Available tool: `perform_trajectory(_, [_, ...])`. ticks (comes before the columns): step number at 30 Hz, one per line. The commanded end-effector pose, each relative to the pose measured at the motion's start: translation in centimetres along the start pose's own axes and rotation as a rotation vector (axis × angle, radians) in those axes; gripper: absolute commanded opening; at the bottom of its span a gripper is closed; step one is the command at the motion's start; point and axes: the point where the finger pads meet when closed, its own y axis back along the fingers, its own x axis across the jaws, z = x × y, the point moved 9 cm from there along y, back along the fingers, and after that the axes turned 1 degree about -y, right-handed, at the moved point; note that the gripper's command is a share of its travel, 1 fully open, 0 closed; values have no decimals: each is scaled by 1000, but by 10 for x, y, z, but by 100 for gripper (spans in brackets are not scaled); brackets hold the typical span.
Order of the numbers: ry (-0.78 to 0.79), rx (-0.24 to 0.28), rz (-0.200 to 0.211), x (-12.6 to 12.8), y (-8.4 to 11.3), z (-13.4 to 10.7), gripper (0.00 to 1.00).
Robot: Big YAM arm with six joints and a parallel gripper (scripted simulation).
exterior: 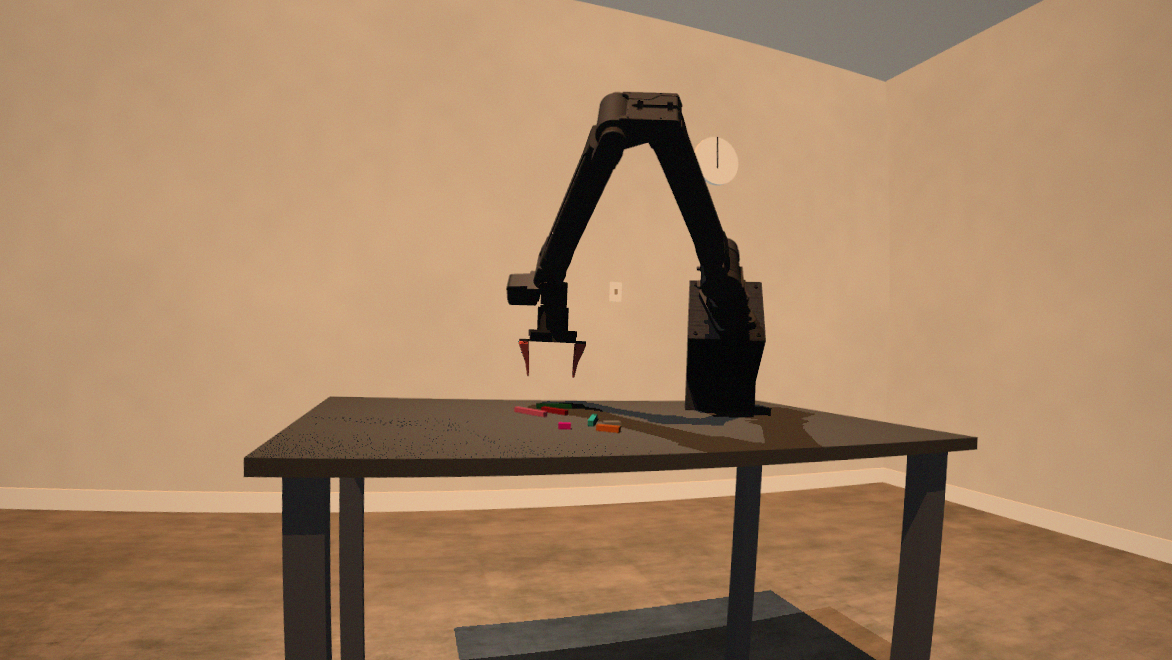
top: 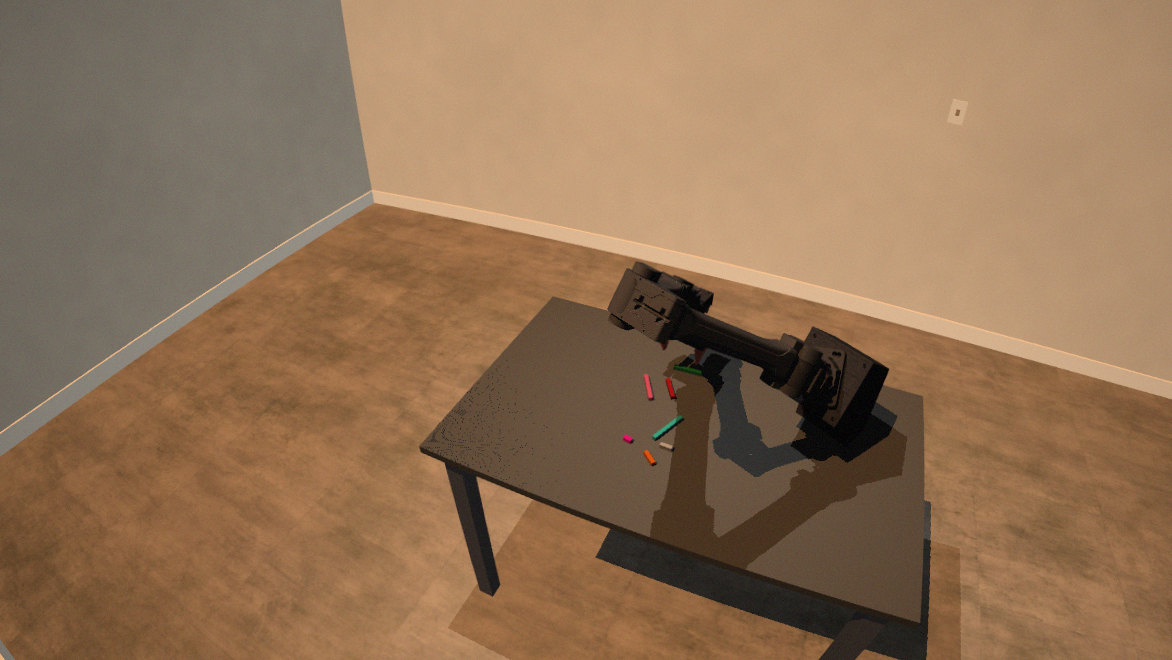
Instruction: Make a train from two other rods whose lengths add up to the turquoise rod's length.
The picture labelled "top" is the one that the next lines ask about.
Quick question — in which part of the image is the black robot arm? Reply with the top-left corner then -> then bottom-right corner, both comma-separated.
607,261 -> 847,407

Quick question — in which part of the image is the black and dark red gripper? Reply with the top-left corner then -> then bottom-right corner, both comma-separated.
661,339 -> 707,365

